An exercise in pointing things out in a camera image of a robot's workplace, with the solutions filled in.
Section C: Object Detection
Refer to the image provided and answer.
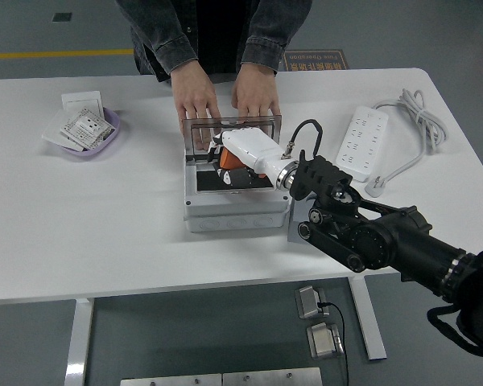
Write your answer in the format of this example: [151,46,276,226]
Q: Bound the person's left hand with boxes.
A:
[229,62,282,120]

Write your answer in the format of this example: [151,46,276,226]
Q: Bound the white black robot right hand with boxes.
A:
[207,127,299,188]

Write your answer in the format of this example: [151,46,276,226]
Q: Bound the person's right hand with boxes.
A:
[171,63,223,153]

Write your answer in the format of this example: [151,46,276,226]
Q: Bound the orange cylinder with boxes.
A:
[219,147,250,170]

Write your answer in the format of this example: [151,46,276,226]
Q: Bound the grey box with clear lid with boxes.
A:
[180,114,291,233]

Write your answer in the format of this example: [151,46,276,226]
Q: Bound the grey cube with round hole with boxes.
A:
[286,195,319,244]

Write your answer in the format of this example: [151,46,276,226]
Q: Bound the person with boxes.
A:
[130,0,275,84]

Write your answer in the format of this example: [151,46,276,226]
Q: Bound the brown floor sign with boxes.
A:
[282,50,349,73]

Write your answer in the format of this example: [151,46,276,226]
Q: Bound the white printed socket panel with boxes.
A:
[60,106,116,153]

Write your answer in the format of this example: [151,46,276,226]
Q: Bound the white power strip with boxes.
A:
[336,105,390,183]

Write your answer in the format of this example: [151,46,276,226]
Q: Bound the yellow floor tape line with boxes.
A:
[0,47,134,61]

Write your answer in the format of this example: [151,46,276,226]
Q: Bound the silver metal block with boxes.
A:
[294,284,328,320]
[306,322,345,359]

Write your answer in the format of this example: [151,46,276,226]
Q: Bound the white table leg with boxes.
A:
[348,275,387,361]
[63,298,95,386]

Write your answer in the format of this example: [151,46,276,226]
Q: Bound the grey metal plate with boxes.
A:
[119,373,223,386]
[221,367,323,386]

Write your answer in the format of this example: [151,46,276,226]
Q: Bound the blank white switch plate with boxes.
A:
[60,91,105,118]

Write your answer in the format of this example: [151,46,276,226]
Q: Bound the plain white wall plate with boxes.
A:
[41,110,85,148]

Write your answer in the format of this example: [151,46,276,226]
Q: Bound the white power cord with plug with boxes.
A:
[365,88,448,198]

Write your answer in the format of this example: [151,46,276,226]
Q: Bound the black floor cable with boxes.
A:
[317,301,350,386]

